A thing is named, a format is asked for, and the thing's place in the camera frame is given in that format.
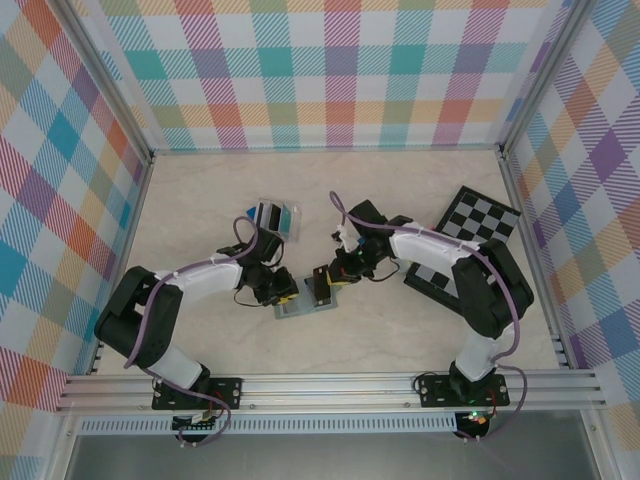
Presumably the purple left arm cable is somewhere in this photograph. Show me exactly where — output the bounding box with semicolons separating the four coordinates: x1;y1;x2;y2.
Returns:
124;215;261;447

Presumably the black grey striped card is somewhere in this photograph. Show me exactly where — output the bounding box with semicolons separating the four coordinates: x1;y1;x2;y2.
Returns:
257;200;284;232

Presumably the black grey checkerboard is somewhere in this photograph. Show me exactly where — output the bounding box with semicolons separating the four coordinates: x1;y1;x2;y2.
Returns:
403;185;522;304

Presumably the grey metal panel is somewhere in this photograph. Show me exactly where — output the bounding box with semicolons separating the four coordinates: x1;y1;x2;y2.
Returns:
64;432;601;480

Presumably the aluminium frame post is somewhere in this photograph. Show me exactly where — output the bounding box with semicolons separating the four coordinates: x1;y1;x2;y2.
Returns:
499;0;599;156
62;0;154;161

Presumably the thin black camera cable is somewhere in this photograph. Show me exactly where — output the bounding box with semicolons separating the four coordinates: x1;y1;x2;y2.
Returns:
372;257;404;282
234;287;264;308

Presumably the clear box with blue items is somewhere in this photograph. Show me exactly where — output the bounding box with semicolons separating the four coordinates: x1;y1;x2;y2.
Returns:
244;198;305;245

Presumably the teal card black stripe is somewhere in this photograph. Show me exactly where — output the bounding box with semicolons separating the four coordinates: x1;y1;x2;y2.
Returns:
277;205;297;236

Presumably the aluminium rear frame bar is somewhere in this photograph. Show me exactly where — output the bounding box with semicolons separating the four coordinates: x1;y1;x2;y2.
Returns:
149;144;506;156

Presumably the slotted white cable duct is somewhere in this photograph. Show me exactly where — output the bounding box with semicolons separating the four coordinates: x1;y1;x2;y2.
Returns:
77;417;459;435

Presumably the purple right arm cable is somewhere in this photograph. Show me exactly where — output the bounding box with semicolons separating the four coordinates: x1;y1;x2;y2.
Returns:
328;191;530;444

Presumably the long aluminium base rail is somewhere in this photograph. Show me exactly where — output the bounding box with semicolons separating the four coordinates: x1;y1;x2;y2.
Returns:
54;372;609;414

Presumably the aluminium side rail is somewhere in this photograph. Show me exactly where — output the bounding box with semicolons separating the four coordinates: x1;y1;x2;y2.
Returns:
499;149;574;371
92;154;156;374

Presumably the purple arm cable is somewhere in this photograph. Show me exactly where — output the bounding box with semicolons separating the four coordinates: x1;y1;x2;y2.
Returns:
124;215;261;447
328;191;530;444

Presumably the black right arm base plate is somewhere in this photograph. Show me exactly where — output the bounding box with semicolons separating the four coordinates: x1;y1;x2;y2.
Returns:
413;372;511;409

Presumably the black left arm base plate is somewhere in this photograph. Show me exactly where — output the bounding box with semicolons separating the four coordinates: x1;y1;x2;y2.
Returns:
151;377;245;412

